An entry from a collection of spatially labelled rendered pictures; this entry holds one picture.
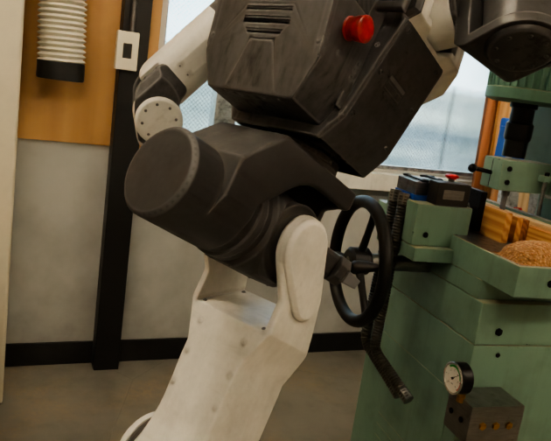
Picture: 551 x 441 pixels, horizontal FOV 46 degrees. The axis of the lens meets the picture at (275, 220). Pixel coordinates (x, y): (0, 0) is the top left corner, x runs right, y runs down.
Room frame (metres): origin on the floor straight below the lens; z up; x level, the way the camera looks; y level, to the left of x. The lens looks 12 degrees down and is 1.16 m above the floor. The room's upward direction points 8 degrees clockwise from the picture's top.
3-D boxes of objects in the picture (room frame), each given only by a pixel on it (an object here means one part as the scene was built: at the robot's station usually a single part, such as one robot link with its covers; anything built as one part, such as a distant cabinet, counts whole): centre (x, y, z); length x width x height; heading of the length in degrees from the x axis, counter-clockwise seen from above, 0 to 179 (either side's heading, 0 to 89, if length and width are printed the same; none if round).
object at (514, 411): (1.19, -0.46, 0.58); 0.12 x 0.08 x 0.08; 108
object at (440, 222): (1.42, -0.33, 0.91); 0.15 x 0.14 x 0.09; 18
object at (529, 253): (1.22, -0.51, 0.92); 0.14 x 0.09 x 0.04; 108
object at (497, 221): (1.43, -0.46, 0.93); 0.19 x 0.02 x 0.07; 18
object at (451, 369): (1.17, -0.40, 0.65); 0.06 x 0.04 x 0.08; 18
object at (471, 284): (1.46, -0.46, 0.82); 0.40 x 0.21 x 0.04; 18
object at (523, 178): (1.48, -0.53, 1.03); 0.14 x 0.07 x 0.09; 108
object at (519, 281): (1.45, -0.41, 0.87); 0.61 x 0.30 x 0.06; 18
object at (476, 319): (1.52, -0.63, 0.76); 0.57 x 0.45 x 0.09; 108
